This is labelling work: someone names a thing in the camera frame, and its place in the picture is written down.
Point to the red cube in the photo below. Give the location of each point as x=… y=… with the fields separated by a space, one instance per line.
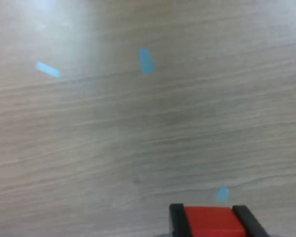
x=212 y=221

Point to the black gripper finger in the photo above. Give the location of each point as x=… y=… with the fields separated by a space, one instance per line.
x=178 y=218
x=251 y=224

